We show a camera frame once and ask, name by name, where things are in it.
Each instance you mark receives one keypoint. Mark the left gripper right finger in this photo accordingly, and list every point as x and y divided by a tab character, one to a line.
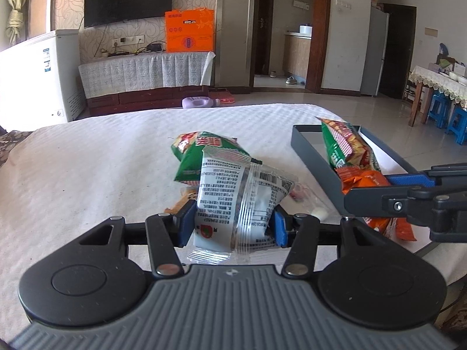
300	234

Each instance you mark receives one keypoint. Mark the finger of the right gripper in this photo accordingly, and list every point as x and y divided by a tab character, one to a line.
440	175
387	201

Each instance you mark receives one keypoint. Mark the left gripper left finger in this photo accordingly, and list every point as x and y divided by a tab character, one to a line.
165	232

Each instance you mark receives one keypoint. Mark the brown bread snack packet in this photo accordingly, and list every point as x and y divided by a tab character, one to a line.
188	193

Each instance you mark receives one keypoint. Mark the orange snack packet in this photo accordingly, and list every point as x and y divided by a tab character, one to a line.
390	227

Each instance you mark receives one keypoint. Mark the large shrimp chips bag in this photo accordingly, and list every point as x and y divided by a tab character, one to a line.
345	147

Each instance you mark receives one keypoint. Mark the clear white printed snack packet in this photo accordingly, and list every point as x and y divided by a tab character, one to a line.
237	195

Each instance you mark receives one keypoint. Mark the pink small candy packet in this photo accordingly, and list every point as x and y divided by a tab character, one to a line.
309	202

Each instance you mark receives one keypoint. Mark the blue plastic stool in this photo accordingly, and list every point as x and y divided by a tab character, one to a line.
457	122
439	109

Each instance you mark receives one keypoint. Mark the dining table with lace cloth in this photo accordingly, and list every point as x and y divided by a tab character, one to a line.
428	81

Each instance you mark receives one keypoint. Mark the dark grey tray box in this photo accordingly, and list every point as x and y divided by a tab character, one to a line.
309	144

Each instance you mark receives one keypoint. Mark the purple detergent bottle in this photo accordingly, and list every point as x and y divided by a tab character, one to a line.
200	102

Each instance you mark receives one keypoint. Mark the grey refrigerator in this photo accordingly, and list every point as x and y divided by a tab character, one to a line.
376	50

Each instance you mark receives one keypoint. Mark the dark red TV cabinet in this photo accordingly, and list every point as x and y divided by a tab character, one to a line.
143	100

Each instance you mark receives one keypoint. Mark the white lace cabinet cloth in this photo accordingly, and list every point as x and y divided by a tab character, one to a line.
131	73

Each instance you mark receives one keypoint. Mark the white chest freezer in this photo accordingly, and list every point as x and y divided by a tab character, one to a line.
40	82

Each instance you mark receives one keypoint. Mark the orange gift box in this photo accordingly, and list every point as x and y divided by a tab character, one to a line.
190	30

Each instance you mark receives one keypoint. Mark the beige tied curtain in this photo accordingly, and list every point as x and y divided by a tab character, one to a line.
16	7

